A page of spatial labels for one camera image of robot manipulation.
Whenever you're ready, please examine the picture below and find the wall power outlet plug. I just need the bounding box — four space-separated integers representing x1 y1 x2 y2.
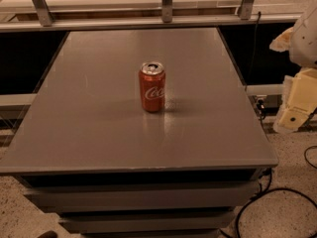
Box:
256 98 266 119

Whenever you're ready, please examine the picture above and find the red Coca-Cola can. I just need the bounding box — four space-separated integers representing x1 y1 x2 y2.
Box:
139 61 165 112

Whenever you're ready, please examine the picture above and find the grey drawer cabinet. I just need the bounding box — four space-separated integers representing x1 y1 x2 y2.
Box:
0 28 277 238

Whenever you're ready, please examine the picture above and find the black hanging cable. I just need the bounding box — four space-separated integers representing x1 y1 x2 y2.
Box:
245 11 263 91

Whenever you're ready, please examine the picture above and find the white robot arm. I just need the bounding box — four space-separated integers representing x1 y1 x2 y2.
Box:
269 1 317 134

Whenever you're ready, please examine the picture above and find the metal window frame rail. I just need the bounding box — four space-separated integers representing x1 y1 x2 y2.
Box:
0 0 301 32

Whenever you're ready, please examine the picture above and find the black floor cable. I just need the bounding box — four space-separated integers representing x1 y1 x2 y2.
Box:
219 145 317 238

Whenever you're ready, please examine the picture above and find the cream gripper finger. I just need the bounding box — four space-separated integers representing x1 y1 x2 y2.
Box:
273 67 317 134
269 27 293 53

